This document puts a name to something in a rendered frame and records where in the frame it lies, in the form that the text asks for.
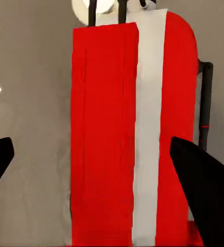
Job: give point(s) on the coffee table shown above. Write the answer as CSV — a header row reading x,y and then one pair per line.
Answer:
x,y
36,58

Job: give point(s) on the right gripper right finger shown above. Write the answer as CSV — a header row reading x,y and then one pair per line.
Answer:
x,y
202,178

